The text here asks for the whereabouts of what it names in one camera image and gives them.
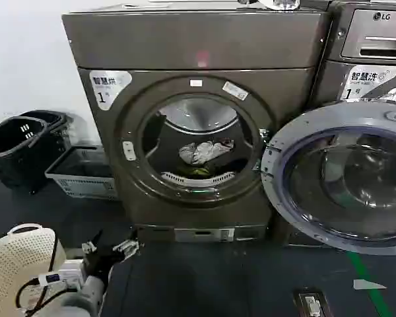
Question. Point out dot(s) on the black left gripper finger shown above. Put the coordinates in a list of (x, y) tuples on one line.
[(93, 246), (127, 247)]

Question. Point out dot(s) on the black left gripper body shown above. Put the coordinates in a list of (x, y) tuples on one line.
[(100, 261)]

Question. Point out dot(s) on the white slatted plastic crate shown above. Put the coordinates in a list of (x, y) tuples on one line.
[(82, 185)]

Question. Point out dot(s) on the cream perforated laundry basket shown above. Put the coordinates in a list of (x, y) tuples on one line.
[(16, 254)]

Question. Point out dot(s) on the green garment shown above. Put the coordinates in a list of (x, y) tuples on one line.
[(198, 171)]

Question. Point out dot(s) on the black plastic laundry basket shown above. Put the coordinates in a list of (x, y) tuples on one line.
[(57, 132), (6, 155)]

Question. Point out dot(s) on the grey white crumpled garment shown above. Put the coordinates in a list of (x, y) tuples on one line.
[(201, 152)]

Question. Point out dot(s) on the dark garment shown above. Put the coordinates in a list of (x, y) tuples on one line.
[(232, 166)]

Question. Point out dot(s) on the round glass dryer door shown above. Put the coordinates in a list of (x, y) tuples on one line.
[(283, 171)]

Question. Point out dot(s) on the grey front-loading dryer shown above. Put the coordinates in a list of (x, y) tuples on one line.
[(184, 46)]

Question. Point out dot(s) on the white arrow floor marker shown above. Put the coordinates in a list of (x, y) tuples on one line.
[(366, 284)]

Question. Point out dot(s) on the green floor tape strip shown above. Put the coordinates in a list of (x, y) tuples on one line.
[(371, 280)]

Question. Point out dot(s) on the grey washing machine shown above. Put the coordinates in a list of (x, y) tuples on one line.
[(336, 82)]

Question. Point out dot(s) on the clear item on dryer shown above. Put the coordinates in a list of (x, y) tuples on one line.
[(285, 4)]

